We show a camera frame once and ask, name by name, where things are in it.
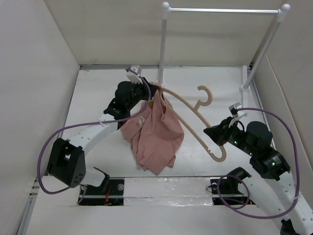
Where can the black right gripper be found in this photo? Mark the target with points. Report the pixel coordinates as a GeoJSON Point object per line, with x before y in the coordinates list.
{"type": "Point", "coordinates": [218, 132]}

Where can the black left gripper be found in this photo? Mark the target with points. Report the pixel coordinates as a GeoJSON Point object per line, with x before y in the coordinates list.
{"type": "Point", "coordinates": [144, 88]}

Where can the pink t shirt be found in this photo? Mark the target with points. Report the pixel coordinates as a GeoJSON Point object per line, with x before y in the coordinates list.
{"type": "Point", "coordinates": [155, 136]}

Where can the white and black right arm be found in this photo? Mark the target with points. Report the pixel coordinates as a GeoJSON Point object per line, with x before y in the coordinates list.
{"type": "Point", "coordinates": [289, 212]}

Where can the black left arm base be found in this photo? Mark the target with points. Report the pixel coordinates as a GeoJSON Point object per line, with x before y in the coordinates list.
{"type": "Point", "coordinates": [105, 191]}

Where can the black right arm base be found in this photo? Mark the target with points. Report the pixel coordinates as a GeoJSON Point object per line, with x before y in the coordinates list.
{"type": "Point", "coordinates": [229, 189]}

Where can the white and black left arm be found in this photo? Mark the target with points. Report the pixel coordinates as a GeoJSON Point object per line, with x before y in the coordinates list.
{"type": "Point", "coordinates": [67, 159]}

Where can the white clothes rack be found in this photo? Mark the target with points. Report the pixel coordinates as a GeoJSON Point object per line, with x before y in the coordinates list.
{"type": "Point", "coordinates": [218, 37]}

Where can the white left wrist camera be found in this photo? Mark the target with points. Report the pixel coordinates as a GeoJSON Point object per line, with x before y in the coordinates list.
{"type": "Point", "coordinates": [133, 74]}

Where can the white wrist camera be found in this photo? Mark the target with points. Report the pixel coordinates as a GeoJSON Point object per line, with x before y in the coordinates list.
{"type": "Point", "coordinates": [234, 109]}
{"type": "Point", "coordinates": [133, 74]}

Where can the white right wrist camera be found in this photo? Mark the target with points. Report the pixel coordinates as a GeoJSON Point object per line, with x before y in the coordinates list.
{"type": "Point", "coordinates": [234, 109]}

